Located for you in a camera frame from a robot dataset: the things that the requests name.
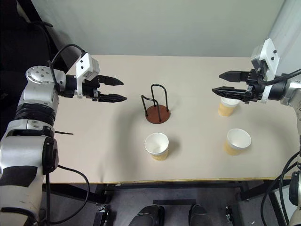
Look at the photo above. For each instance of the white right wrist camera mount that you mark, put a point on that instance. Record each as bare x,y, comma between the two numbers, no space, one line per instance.
270,51

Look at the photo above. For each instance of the black flat bar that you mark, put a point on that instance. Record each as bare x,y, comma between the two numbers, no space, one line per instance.
174,202

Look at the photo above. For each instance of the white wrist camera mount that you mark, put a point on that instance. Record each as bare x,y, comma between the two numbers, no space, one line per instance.
83,63
270,51

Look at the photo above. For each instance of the yellow white paper cup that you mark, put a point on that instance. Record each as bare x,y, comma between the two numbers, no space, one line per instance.
156,143
238,139
225,109

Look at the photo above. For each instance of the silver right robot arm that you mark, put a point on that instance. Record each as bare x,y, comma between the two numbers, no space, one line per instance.
295,94

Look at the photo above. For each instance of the dark rounded shape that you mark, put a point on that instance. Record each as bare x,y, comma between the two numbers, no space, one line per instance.
201,215
145,215

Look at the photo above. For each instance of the black caster bracket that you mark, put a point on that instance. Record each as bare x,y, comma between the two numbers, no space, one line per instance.
101,215
229,214

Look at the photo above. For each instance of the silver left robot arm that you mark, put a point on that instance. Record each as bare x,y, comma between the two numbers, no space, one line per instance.
30,94

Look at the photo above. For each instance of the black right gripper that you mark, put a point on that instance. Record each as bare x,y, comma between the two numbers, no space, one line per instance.
255,90

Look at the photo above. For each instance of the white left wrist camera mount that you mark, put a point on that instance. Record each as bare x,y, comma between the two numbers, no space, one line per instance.
83,63

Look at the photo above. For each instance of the black slanted wall post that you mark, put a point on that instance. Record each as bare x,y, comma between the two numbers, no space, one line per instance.
37,14

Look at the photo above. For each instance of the black metal table frame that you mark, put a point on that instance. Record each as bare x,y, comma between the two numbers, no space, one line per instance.
164,186

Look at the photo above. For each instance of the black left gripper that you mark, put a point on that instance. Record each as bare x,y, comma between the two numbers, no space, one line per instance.
90,90

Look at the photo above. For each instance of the black office chair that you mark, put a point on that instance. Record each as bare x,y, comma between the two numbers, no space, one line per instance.
18,47

